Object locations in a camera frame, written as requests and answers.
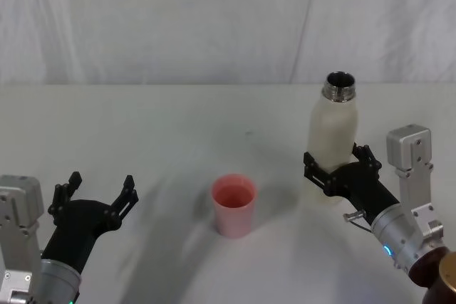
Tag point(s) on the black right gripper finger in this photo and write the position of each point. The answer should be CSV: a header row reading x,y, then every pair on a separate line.
x,y
317,176
367,158

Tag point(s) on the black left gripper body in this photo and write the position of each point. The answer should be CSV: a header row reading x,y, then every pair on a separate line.
x,y
78,225

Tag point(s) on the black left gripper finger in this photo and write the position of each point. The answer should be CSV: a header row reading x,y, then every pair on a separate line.
x,y
129,193
75,180

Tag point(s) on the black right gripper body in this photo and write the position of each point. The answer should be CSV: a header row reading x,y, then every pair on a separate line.
x,y
363,186

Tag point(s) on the cream vacuum bottle steel neck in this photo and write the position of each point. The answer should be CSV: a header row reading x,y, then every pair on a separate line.
x,y
333,129

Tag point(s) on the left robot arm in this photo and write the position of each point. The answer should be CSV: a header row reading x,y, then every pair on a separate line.
x,y
18,211

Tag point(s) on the white table cloth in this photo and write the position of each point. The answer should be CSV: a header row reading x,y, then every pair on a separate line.
x,y
160,133

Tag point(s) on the pink cup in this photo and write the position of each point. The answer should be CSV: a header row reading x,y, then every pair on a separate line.
x,y
233,215

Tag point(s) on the white wrinkled curtain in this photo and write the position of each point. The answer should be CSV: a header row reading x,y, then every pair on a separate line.
x,y
178,22

